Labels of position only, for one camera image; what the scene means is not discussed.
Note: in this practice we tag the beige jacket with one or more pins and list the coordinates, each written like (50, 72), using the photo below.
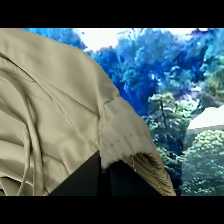
(56, 110)

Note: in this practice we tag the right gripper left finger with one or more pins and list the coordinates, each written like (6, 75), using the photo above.
(85, 181)

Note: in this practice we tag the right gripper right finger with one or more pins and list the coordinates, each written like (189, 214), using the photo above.
(130, 181)

